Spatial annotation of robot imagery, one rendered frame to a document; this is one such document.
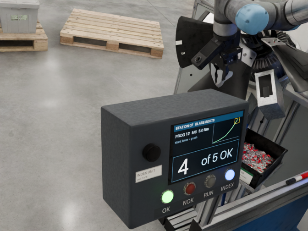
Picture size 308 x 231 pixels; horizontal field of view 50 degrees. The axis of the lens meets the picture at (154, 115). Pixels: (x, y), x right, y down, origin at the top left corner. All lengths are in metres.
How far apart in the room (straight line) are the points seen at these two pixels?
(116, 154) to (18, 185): 1.66
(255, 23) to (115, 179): 0.57
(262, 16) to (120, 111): 0.53
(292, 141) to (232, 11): 1.38
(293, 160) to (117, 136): 1.80
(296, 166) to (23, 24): 2.96
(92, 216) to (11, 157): 0.71
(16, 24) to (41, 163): 1.94
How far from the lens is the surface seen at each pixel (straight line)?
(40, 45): 3.84
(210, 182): 0.64
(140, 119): 0.52
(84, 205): 2.06
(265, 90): 1.33
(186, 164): 0.59
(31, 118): 2.73
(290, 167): 2.28
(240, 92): 1.29
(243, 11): 0.95
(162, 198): 0.59
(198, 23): 1.47
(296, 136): 2.20
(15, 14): 3.82
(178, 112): 0.55
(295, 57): 1.25
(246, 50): 1.35
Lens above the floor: 1.53
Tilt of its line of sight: 32 degrees down
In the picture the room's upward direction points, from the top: 12 degrees clockwise
